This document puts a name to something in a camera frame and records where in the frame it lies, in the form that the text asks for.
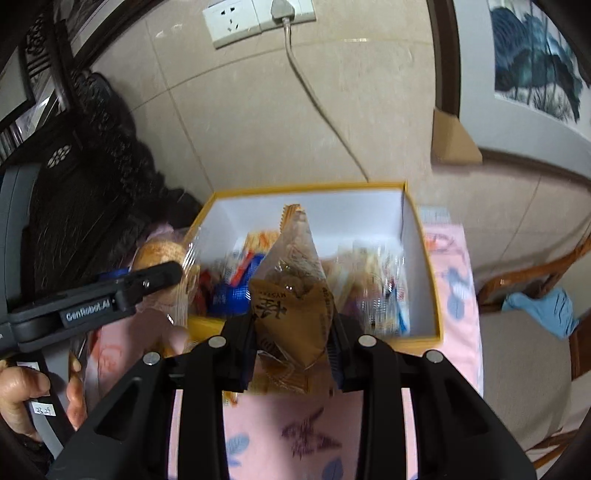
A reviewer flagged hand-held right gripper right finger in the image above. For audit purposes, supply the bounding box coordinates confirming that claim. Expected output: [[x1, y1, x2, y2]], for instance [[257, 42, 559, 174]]
[[325, 314, 539, 480]]

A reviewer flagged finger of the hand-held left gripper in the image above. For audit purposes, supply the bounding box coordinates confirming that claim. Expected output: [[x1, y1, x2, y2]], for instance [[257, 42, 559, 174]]
[[97, 261, 184, 311]]

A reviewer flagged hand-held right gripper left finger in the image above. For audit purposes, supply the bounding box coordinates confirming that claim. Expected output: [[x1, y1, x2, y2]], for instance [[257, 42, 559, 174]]
[[46, 314, 254, 480]]

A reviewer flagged golden bun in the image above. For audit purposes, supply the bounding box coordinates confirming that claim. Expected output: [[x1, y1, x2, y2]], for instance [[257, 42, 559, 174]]
[[131, 237, 201, 342]]

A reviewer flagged red snack packet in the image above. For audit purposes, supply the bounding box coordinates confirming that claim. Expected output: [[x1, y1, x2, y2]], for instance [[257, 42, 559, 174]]
[[191, 271, 218, 315]]

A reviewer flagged blue snack packet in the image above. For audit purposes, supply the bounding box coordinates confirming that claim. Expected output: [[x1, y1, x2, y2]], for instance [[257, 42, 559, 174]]
[[208, 281, 253, 317]]

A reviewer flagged brown paper snack packet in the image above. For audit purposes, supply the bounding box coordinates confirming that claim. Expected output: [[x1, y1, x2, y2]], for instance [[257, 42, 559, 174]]
[[249, 204, 335, 395]]

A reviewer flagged yellow cardboard box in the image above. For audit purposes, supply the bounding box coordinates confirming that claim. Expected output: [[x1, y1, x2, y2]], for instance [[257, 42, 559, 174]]
[[182, 181, 445, 344]]

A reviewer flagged person's left hand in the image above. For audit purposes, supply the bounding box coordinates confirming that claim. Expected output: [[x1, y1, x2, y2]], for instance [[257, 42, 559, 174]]
[[0, 353, 88, 442]]

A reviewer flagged clear wrapped snack packet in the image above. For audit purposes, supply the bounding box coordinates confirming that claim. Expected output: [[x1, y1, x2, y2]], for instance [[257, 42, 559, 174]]
[[337, 240, 411, 335]]

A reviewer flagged pink printed blanket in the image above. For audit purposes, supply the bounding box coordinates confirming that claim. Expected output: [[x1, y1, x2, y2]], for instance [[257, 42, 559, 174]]
[[88, 208, 485, 480]]

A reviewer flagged orange and white snack packet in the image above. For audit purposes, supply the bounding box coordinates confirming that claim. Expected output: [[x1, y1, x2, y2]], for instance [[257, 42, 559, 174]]
[[224, 231, 279, 284]]

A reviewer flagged wooden chair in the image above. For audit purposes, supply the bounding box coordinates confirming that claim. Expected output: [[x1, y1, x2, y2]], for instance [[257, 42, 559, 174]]
[[475, 231, 591, 464]]

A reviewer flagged blue cloth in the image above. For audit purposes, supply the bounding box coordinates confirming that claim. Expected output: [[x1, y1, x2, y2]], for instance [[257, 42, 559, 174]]
[[502, 287, 579, 341]]

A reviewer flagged brown cardboard box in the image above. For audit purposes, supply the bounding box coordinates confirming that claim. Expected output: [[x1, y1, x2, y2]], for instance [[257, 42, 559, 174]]
[[431, 107, 484, 165]]

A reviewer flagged dark carved wooden furniture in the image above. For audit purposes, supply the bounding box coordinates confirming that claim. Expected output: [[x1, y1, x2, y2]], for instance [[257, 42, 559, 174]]
[[0, 0, 114, 163]]

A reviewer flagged white plug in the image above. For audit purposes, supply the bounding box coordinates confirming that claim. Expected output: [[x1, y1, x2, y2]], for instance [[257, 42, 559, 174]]
[[270, 0, 296, 22]]

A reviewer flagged framed blue ink painting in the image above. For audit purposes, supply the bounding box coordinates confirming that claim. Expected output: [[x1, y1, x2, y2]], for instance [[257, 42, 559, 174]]
[[487, 0, 591, 136]]

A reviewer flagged grey power cable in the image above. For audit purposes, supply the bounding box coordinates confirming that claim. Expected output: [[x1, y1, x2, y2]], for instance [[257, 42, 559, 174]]
[[283, 18, 371, 184]]

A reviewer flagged white wall socket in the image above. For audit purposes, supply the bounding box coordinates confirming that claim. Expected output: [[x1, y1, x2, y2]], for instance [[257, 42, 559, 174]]
[[252, 0, 318, 33], [202, 0, 260, 49]]

